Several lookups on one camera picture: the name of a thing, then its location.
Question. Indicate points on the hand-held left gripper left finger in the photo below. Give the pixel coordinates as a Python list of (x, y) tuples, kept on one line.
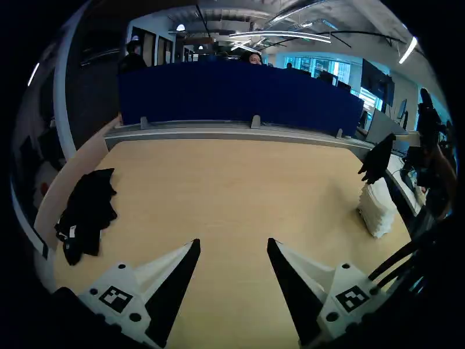
[(145, 280)]

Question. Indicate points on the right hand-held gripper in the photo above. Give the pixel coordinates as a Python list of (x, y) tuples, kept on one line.
[(430, 116)]

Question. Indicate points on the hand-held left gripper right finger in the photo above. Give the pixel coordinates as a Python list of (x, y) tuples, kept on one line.
[(327, 283)]

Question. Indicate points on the black towel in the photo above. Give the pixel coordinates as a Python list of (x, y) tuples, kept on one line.
[(377, 160)]

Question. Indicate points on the person's right forearm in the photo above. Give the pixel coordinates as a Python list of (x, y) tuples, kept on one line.
[(441, 178)]

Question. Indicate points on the stack of white towels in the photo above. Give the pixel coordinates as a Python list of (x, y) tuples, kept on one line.
[(377, 211)]

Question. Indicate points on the heap of black towels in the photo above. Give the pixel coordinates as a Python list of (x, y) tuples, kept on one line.
[(89, 211)]

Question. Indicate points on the blue desk screen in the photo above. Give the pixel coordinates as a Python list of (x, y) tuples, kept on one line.
[(232, 94)]

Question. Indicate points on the black wall monitor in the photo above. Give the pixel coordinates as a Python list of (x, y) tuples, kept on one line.
[(377, 84)]

